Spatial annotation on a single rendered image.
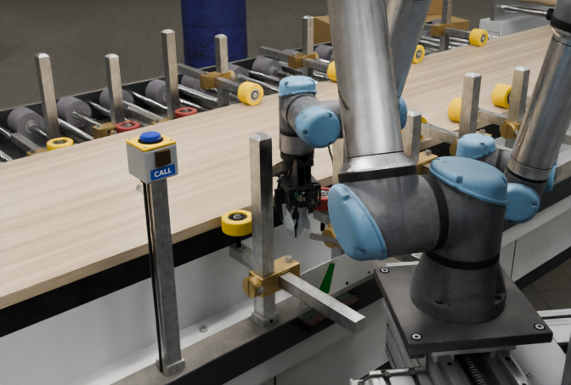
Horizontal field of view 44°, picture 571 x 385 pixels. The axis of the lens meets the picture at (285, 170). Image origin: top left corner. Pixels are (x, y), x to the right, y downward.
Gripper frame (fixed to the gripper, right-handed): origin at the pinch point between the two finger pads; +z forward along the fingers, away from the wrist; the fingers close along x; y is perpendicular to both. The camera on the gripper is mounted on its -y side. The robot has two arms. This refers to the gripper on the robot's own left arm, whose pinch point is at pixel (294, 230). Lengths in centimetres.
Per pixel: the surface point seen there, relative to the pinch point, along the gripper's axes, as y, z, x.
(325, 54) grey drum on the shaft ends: -199, 14, 83
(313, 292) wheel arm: 7.5, 11.9, 1.9
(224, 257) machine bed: -22.4, 17.1, -11.3
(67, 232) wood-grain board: -24, 5, -48
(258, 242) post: -1.7, 2.5, -7.8
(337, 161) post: -12.2, -9.8, 15.0
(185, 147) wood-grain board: -71, 5, -12
